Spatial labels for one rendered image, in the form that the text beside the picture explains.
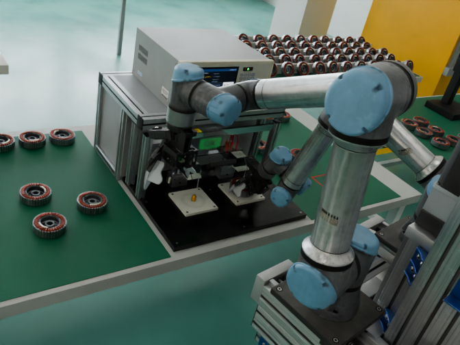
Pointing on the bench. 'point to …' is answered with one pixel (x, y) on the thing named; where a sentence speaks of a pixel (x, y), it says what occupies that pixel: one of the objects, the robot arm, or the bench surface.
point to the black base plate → (152, 199)
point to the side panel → (109, 131)
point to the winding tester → (192, 56)
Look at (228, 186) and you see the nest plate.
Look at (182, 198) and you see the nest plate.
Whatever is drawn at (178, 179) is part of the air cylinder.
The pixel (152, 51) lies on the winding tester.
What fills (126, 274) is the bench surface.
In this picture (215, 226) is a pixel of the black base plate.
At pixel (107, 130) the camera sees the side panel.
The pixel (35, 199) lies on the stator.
